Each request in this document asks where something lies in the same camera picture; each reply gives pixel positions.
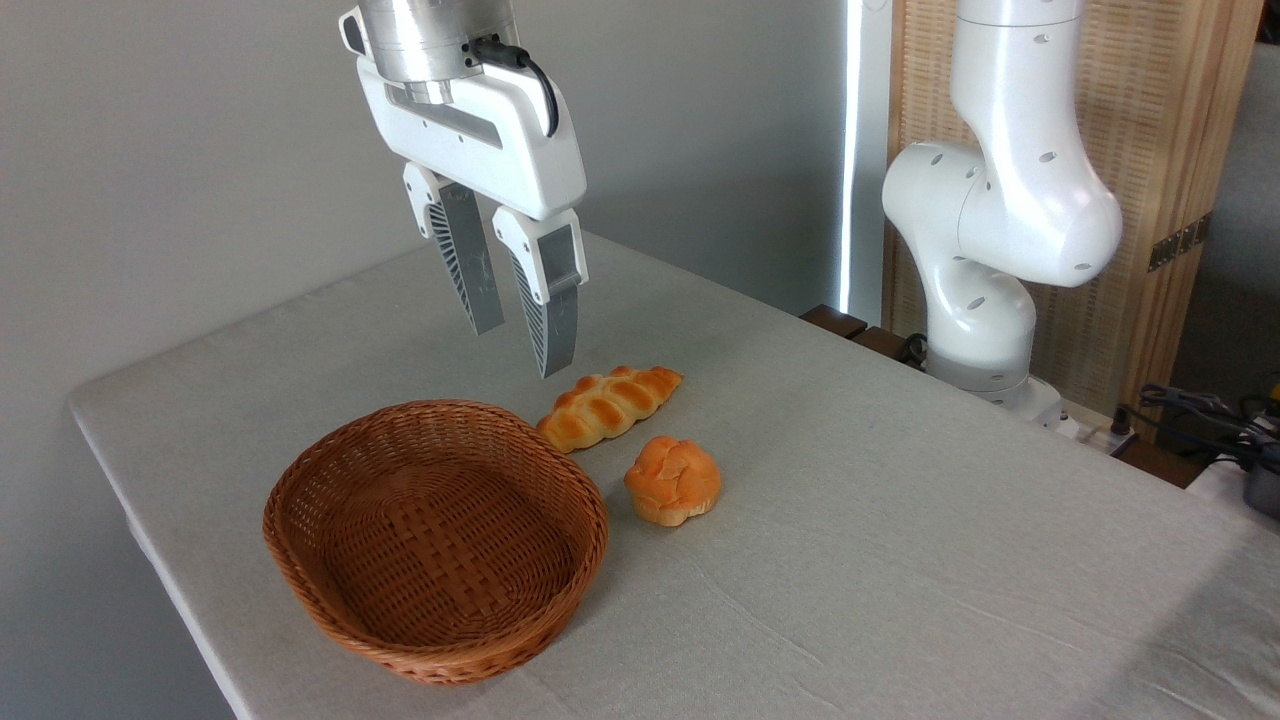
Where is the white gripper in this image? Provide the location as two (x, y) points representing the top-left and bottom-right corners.
(356, 55), (590, 380)

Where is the long braided bread loaf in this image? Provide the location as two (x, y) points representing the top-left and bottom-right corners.
(535, 365), (686, 455)

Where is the round orange bread bun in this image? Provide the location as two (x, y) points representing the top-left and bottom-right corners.
(623, 435), (724, 529)

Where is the brown woven wicker basket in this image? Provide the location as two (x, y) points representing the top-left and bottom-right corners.
(262, 399), (610, 687)

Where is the dark brown wooden bench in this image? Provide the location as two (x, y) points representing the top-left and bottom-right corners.
(799, 304), (929, 369)

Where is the grey tablecloth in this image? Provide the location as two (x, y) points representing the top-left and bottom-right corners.
(67, 228), (1280, 720)

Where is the white power strip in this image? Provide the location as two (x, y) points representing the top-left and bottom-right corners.
(1040, 398), (1136, 453)

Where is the wooden slatted folding screen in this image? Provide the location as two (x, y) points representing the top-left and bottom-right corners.
(884, 0), (1267, 419)

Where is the brass screen hinge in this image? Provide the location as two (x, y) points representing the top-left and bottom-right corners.
(1147, 211), (1214, 274)

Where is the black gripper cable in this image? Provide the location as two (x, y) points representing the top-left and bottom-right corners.
(464, 37), (562, 139)

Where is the black cable bundle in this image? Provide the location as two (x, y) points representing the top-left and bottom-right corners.
(1112, 382), (1280, 473)

